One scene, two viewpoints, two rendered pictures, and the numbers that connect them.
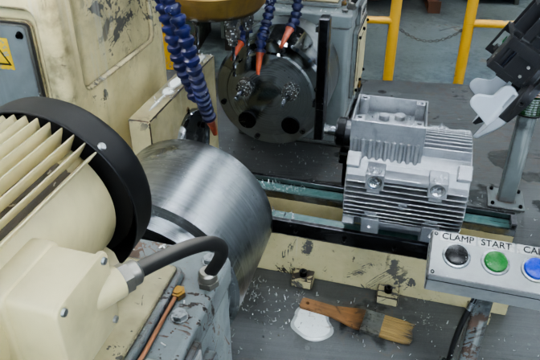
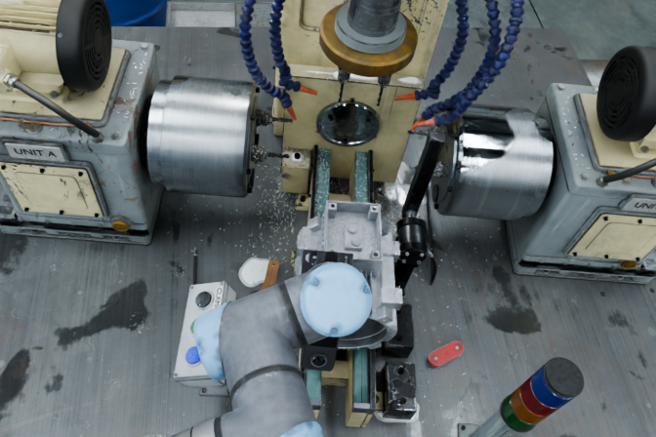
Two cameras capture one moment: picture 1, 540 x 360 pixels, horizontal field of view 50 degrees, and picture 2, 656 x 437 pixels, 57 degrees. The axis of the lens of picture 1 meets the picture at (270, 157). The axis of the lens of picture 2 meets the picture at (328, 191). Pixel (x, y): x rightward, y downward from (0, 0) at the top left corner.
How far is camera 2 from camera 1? 1.05 m
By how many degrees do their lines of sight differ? 52
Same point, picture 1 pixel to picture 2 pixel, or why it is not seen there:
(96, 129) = (68, 27)
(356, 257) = not seen: hidden behind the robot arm
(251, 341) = (230, 235)
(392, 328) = not seen: hidden behind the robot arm
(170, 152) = (229, 93)
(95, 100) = (307, 38)
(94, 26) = not seen: outside the picture
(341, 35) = (563, 190)
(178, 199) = (178, 109)
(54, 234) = (19, 45)
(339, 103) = (531, 239)
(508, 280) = (186, 337)
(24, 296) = not seen: outside the picture
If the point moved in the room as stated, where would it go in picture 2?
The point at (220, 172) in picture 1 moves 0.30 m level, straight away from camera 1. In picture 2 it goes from (222, 127) to (363, 99)
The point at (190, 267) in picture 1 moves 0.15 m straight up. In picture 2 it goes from (110, 128) to (94, 68)
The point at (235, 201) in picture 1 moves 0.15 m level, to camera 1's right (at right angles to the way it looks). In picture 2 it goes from (206, 145) to (217, 208)
